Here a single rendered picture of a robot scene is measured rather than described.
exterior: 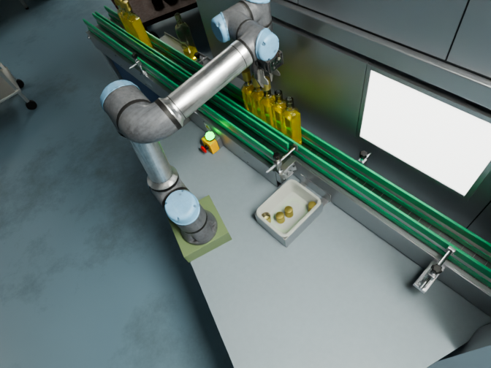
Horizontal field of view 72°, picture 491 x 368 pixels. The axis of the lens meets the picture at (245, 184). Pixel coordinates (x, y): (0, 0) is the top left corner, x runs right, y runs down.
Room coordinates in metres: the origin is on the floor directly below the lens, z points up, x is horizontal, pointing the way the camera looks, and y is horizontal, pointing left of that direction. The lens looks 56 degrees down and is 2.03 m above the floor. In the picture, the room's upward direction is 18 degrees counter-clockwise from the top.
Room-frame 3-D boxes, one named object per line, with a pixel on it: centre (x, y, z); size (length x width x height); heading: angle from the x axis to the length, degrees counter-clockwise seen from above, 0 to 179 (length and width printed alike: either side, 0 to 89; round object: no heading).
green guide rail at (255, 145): (1.58, 0.26, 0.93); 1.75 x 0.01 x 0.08; 28
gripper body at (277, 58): (0.97, -0.20, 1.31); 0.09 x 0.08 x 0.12; 27
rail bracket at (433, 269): (0.22, -0.47, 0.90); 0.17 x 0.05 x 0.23; 118
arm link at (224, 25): (0.92, -0.11, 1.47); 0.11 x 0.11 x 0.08; 22
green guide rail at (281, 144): (1.61, 0.20, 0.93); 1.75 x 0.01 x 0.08; 28
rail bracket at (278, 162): (0.78, -0.17, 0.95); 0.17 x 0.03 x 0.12; 118
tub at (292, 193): (0.63, -0.13, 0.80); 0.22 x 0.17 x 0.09; 118
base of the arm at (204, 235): (0.67, 0.24, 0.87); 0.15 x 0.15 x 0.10
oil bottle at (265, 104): (1.00, -0.19, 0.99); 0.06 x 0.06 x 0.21; 27
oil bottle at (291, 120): (0.90, -0.25, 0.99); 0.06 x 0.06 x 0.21; 27
